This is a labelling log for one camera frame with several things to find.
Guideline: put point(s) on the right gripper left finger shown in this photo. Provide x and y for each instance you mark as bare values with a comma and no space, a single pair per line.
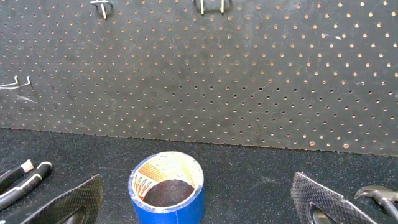
85,196

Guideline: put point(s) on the black and white pliers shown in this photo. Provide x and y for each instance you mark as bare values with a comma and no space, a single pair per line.
28,183

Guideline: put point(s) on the roll of blue tape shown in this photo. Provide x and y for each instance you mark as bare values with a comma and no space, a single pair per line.
168,216

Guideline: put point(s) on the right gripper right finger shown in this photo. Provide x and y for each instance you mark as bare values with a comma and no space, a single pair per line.
314,193

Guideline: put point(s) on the metal hook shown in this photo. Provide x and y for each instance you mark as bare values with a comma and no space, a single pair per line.
21,86
103,11
202,7

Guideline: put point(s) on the black pegboard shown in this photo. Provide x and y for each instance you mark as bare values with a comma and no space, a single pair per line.
217,77

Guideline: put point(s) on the hammer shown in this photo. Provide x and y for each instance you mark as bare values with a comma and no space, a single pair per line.
377,193

